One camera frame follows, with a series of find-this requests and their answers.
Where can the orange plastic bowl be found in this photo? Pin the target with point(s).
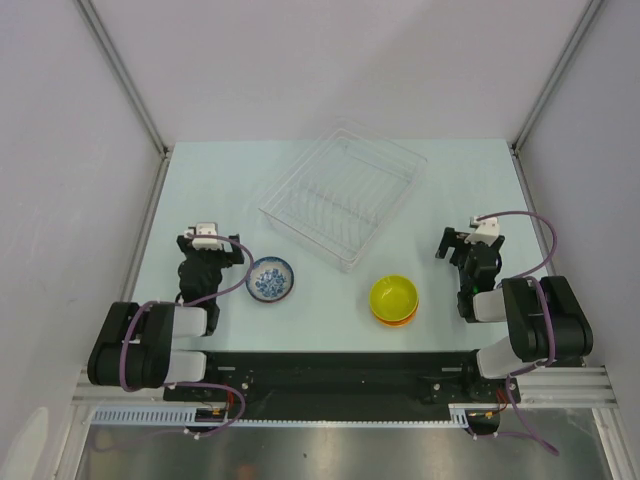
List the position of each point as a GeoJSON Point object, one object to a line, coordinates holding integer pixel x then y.
{"type": "Point", "coordinates": [399, 323]}

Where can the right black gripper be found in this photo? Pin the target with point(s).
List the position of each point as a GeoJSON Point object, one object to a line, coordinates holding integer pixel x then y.
{"type": "Point", "coordinates": [454, 238]}

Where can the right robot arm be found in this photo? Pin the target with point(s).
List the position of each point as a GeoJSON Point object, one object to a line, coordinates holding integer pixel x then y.
{"type": "Point", "coordinates": [544, 319]}

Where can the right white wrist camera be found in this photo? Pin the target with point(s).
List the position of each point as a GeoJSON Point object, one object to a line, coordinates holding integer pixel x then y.
{"type": "Point", "coordinates": [485, 230]}

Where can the white slotted cable duct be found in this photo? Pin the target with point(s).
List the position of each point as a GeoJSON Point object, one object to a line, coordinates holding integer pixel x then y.
{"type": "Point", "coordinates": [193, 417]}

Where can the clear plastic dish rack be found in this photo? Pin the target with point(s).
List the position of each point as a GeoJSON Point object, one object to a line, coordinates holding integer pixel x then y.
{"type": "Point", "coordinates": [341, 190]}

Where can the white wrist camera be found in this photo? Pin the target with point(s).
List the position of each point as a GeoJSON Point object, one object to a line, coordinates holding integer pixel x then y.
{"type": "Point", "coordinates": [485, 230]}
{"type": "Point", "coordinates": [203, 236]}

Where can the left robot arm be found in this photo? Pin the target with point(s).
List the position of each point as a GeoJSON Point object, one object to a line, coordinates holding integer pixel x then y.
{"type": "Point", "coordinates": [134, 345]}

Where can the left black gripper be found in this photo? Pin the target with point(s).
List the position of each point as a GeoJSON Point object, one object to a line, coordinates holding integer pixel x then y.
{"type": "Point", "coordinates": [228, 257]}

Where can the yellow-green plastic bowl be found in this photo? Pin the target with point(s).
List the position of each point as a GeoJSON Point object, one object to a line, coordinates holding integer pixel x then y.
{"type": "Point", "coordinates": [393, 297]}

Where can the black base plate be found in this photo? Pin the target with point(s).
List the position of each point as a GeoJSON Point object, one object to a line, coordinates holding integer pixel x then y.
{"type": "Point", "coordinates": [345, 387]}

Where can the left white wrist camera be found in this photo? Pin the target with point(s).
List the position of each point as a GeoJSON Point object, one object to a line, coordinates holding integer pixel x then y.
{"type": "Point", "coordinates": [203, 236]}

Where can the blue floral white bowl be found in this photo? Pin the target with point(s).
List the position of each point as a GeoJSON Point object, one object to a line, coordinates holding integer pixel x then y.
{"type": "Point", "coordinates": [270, 280]}

